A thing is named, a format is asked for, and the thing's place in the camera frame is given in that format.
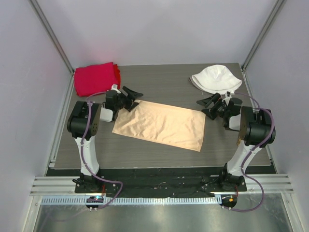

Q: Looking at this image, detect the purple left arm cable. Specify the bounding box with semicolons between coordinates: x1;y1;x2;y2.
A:
72;90;124;213

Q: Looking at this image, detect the red folded cloth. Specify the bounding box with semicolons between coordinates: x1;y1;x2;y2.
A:
74;62;121;97

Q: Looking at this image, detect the aluminium frame rail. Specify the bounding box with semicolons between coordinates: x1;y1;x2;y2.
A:
29;174;295;195

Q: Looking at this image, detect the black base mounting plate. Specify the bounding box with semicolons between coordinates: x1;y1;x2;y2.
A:
45;166;249;198

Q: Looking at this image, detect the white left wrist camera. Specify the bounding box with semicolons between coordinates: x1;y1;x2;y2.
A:
111;84;120;93

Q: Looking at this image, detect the white bucket hat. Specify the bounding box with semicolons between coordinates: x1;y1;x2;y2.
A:
189;64;242;95

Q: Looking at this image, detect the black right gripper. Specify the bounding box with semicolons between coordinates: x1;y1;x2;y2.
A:
197;93;229;120

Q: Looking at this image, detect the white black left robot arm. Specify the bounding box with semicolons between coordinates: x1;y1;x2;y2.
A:
67;85;143;193

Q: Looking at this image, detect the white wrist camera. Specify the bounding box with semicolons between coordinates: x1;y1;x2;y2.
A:
111;84;120;93
225;91;235;98

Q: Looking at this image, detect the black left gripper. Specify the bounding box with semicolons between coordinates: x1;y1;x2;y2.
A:
114;87;142;112

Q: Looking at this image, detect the beige satin napkin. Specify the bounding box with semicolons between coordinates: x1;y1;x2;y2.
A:
112;100;206;152

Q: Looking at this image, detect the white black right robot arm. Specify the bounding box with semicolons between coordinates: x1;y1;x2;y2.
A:
197;92;276;191

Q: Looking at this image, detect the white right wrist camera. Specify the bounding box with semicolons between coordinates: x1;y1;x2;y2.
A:
225;91;235;98

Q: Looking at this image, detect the white slotted cable duct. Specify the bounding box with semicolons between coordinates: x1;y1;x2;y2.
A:
41;195;222;205

